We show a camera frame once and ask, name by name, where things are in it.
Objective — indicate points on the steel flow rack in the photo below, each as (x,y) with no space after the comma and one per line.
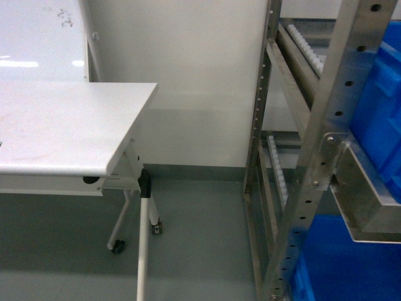
(322,106)

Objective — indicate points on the white folding table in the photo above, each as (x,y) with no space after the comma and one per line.
(78,138)

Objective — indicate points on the blue crate lower shelf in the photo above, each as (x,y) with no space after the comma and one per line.
(333,267)

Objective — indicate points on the blue crate shelf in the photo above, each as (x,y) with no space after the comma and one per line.
(376,121)
(333,267)

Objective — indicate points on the blue crate upper shelf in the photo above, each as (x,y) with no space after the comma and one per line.
(376,121)

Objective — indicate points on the white whiteboard panel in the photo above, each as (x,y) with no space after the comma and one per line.
(46,41)

